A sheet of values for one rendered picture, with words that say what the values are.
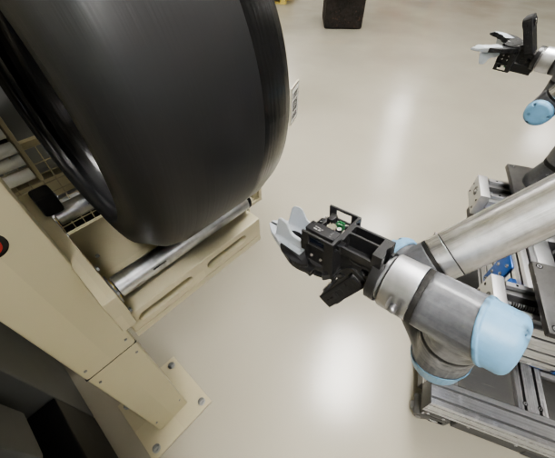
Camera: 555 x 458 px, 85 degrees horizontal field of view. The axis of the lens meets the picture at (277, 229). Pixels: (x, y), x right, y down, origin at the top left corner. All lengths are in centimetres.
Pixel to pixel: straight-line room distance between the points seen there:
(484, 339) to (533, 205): 22
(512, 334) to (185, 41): 44
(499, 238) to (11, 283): 73
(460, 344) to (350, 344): 116
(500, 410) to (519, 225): 97
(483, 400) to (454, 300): 102
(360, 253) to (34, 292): 54
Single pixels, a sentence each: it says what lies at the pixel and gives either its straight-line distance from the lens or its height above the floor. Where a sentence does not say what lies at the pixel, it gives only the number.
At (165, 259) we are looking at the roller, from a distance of 64.
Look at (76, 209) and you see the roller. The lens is 84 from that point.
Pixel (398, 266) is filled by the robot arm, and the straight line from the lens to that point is 40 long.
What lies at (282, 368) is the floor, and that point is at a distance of 146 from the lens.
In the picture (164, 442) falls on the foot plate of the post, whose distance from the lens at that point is 145.
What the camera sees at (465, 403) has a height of 23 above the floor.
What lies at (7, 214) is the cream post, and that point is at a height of 109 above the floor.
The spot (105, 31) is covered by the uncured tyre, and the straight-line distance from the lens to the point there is 35.
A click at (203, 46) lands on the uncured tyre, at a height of 129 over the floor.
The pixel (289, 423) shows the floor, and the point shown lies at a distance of 141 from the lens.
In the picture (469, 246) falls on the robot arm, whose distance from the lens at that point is 52.
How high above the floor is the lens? 139
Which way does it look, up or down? 47 degrees down
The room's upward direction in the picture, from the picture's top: straight up
